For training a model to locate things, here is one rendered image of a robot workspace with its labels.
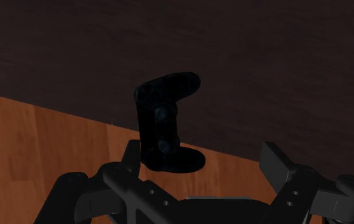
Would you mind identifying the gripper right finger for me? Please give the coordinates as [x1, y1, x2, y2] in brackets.
[258, 141, 354, 224]

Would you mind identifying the black game controller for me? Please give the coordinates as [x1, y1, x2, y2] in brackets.
[134, 71, 206, 174]

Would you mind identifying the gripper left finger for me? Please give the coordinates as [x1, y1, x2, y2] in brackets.
[33, 139, 184, 224]

